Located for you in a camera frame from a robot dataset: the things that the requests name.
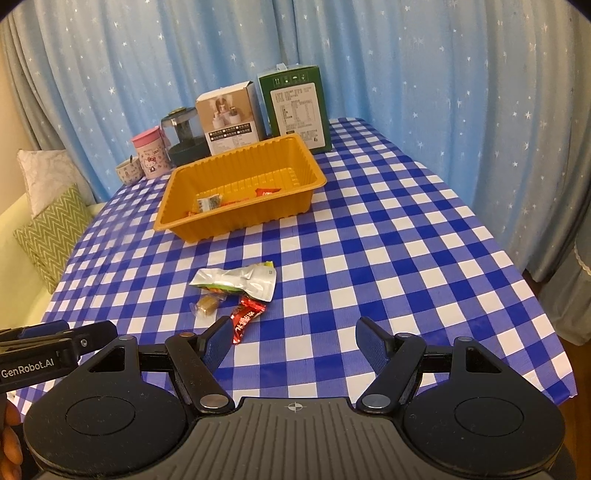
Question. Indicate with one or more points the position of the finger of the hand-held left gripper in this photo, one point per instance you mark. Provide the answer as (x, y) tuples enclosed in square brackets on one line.
[(44, 327), (97, 334)]

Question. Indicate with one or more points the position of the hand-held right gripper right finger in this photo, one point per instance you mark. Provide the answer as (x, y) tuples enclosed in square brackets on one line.
[(374, 344)]

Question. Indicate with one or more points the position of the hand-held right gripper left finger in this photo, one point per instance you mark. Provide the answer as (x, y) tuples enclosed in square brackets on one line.
[(217, 344)]

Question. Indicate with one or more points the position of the dark red snack packet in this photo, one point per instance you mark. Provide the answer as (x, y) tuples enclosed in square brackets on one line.
[(244, 318)]

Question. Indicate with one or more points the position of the brown candy clear wrapper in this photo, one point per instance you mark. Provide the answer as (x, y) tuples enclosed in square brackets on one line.
[(207, 304)]

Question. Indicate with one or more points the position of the white green snack packet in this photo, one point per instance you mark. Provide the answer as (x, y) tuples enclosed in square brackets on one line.
[(231, 279)]

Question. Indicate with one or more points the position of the yellow plastic tray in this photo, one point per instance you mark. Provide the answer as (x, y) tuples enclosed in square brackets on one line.
[(277, 212)]

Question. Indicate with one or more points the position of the person's left hand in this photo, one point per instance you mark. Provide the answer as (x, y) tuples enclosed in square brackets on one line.
[(10, 438)]

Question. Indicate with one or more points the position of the pale yellow sofa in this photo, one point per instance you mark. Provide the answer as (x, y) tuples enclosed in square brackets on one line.
[(23, 295)]

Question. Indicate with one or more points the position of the blue checkered tablecloth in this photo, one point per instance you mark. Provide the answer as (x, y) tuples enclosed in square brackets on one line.
[(369, 254)]

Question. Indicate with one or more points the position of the green zigzag cushion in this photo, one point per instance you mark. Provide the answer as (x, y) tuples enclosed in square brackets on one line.
[(53, 235)]

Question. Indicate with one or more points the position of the white cushion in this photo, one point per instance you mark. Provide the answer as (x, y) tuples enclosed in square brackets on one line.
[(51, 177)]

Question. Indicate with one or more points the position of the beige patterned cup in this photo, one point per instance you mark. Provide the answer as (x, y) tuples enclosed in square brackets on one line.
[(128, 173)]

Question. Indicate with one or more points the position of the pink cartoon thermos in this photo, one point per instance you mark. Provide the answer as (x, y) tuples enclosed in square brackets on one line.
[(152, 154)]

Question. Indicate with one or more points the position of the grey lace-trimmed curtain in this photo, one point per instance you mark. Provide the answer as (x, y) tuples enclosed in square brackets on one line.
[(565, 286)]

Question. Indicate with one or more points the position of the dark green humidifier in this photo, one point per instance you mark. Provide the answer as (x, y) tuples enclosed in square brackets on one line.
[(184, 138)]

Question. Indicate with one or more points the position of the white product box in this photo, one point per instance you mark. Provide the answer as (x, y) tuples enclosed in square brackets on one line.
[(228, 120)]

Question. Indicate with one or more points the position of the green carton box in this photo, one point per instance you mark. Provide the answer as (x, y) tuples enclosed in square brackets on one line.
[(295, 110)]

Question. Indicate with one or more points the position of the blue star curtain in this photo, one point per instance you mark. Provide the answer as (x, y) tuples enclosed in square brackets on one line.
[(138, 69), (438, 92)]

